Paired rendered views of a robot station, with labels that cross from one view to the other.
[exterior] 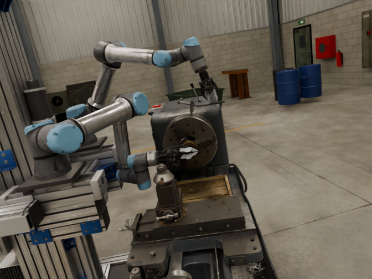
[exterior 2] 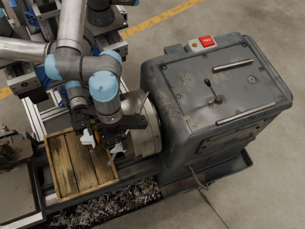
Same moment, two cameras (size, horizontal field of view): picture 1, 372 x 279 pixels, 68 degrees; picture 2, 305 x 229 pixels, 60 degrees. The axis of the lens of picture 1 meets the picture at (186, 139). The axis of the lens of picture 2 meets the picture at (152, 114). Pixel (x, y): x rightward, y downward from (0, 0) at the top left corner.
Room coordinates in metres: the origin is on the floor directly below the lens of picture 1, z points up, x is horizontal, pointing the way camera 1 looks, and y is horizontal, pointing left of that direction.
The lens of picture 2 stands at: (1.35, -0.51, 2.22)
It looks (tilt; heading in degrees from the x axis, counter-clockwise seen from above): 62 degrees down; 57
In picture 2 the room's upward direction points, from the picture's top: 8 degrees clockwise
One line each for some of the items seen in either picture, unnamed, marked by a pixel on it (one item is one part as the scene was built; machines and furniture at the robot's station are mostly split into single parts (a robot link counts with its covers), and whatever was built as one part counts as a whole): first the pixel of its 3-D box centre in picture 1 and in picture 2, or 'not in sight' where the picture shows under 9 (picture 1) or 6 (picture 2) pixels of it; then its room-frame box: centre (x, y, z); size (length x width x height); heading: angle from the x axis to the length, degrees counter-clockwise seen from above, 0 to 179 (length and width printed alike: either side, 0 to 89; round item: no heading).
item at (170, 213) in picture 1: (170, 205); (11, 156); (1.00, 0.11, 0.99); 0.20 x 0.10 x 0.05; 175
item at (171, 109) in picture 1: (189, 129); (207, 99); (1.98, -0.04, 1.06); 0.59 x 0.48 x 0.39; 175
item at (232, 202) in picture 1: (187, 217); (10, 173); (0.97, 0.05, 0.95); 0.43 x 0.17 x 0.05; 85
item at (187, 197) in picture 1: (195, 194); (80, 158); (1.28, 0.00, 0.89); 0.36 x 0.30 x 0.04; 85
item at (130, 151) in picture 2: (205, 142); (125, 146); (1.49, -0.10, 1.08); 0.12 x 0.11 x 0.05; 85
